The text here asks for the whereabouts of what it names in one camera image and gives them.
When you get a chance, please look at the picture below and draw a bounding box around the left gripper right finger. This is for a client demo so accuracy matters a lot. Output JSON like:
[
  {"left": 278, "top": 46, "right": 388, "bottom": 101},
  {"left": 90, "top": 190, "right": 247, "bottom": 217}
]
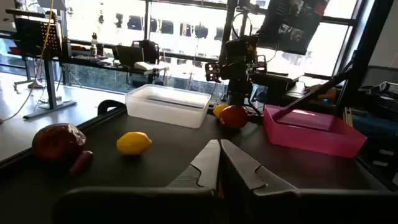
[{"left": 220, "top": 139, "right": 299, "bottom": 197}]

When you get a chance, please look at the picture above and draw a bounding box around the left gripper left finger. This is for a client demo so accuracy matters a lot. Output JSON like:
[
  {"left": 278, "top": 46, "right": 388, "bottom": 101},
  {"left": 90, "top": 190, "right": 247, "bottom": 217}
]
[{"left": 167, "top": 139, "right": 221, "bottom": 191}]

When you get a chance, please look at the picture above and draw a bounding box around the red and yellow apple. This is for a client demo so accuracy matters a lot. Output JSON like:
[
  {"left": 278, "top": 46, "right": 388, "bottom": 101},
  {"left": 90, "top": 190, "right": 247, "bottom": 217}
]
[{"left": 219, "top": 105, "right": 249, "bottom": 130}]

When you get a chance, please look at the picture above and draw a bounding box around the yellow lemon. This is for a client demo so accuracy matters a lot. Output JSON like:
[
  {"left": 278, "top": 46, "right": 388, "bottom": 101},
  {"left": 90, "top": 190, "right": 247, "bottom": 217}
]
[
  {"left": 116, "top": 131, "right": 154, "bottom": 156},
  {"left": 213, "top": 103, "right": 230, "bottom": 119}
]

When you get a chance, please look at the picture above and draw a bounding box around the small purple toy vegetable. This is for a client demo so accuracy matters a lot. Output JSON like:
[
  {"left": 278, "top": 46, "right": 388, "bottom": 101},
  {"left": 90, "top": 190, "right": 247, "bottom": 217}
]
[{"left": 68, "top": 150, "right": 94, "bottom": 177}]

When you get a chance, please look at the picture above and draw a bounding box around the black table mat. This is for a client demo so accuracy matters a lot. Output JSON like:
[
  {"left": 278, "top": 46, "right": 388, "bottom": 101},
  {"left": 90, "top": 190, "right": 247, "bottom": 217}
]
[{"left": 0, "top": 107, "right": 389, "bottom": 224}]

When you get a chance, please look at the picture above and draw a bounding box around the white translucent plastic bin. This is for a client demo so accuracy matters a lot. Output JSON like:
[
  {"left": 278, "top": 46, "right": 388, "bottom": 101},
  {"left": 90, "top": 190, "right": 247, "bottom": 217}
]
[{"left": 124, "top": 83, "right": 213, "bottom": 129}]

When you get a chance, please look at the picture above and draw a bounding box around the large glass window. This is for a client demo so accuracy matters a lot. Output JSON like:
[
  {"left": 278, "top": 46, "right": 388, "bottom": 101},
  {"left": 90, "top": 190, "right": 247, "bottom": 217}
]
[{"left": 60, "top": 0, "right": 374, "bottom": 94}]

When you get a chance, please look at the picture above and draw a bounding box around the tilted dark panel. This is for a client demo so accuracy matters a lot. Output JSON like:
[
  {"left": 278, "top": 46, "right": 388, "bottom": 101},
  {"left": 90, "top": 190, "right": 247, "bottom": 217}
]
[{"left": 257, "top": 0, "right": 331, "bottom": 56}]

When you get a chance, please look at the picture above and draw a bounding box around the pink plastic bin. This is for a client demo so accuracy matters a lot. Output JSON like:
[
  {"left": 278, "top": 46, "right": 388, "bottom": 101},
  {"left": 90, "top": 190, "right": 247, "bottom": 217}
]
[{"left": 262, "top": 104, "right": 368, "bottom": 159}]

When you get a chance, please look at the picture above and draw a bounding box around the black backpack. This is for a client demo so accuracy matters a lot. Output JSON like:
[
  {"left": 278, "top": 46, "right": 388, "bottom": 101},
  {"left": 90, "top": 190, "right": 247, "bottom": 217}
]
[{"left": 132, "top": 39, "right": 160, "bottom": 65}]

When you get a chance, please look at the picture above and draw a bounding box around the orange object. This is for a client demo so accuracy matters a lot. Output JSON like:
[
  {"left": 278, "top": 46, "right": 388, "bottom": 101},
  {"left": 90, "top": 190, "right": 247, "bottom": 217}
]
[{"left": 306, "top": 84, "right": 338, "bottom": 102}]

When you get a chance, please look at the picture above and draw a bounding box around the black laptop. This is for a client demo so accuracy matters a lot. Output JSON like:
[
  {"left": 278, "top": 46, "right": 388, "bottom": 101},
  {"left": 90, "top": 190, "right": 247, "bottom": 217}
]
[{"left": 111, "top": 45, "right": 146, "bottom": 68}]

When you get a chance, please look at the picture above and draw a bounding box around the long black desk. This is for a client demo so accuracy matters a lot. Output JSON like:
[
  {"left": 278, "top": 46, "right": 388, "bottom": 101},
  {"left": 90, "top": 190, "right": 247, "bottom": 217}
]
[{"left": 0, "top": 30, "right": 170, "bottom": 121}]

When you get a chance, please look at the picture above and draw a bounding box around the white bottle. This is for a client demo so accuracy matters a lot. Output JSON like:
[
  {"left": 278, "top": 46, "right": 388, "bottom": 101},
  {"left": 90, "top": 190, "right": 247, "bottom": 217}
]
[{"left": 90, "top": 32, "right": 98, "bottom": 57}]

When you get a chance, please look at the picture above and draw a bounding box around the black perforated panel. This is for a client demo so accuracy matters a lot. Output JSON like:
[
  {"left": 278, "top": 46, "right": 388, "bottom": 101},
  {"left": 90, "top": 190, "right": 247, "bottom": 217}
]
[{"left": 14, "top": 17, "right": 62, "bottom": 59}]

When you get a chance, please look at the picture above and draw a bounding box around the black vertical frame post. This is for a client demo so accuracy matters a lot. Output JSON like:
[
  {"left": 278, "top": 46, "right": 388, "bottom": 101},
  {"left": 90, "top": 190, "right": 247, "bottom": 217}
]
[{"left": 218, "top": 0, "right": 239, "bottom": 65}]

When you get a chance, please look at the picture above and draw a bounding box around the black diagonal frame strut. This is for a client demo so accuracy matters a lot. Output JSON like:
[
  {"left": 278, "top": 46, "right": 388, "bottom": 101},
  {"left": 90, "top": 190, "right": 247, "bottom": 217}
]
[{"left": 271, "top": 60, "right": 355, "bottom": 123}]

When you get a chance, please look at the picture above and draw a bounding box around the black table edge frame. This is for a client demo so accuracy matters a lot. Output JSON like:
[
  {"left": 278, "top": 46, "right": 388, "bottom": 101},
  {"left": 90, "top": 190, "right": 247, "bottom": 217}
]
[{"left": 0, "top": 104, "right": 128, "bottom": 170}]

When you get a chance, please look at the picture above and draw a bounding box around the black cable loop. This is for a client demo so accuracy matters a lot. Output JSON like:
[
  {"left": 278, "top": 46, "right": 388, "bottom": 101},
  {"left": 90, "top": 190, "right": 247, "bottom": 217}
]
[{"left": 97, "top": 99, "right": 127, "bottom": 116}]

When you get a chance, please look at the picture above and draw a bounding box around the yellow hanging cable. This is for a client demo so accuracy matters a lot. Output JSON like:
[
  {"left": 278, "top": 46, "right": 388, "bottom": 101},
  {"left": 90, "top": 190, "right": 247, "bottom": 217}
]
[{"left": 0, "top": 0, "right": 55, "bottom": 124}]

